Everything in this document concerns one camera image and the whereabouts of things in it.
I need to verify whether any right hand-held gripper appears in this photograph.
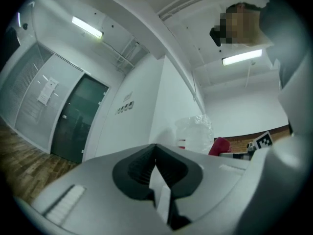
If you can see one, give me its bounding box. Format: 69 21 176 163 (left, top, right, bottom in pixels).
233 130 274 161

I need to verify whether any person's black clothing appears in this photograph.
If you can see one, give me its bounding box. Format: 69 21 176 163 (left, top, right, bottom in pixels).
259 0 310 88

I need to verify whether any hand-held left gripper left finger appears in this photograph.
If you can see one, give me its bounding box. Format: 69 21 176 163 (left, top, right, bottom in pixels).
31 143 172 235

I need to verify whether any person's head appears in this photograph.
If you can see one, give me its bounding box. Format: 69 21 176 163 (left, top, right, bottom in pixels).
210 2 264 47

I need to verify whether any red cloth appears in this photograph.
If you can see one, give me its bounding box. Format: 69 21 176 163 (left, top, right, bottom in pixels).
208 137 230 156

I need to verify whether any frosted glass partition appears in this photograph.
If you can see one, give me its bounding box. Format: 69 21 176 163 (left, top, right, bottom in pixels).
0 42 85 154

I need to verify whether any clear plastic bag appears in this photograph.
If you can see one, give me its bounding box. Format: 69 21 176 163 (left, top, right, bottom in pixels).
175 114 215 154

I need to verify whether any white paper notice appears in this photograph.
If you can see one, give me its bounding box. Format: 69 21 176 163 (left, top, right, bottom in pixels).
36 76 59 106

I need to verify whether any fluorescent ceiling light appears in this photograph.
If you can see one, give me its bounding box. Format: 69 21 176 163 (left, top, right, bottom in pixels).
222 49 263 67
71 16 105 40

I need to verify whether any wall switch panel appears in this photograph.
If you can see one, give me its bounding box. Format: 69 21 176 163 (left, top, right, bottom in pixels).
114 101 134 115

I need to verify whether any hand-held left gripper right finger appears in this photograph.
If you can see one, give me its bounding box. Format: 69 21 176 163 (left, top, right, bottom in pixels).
156 143 250 235

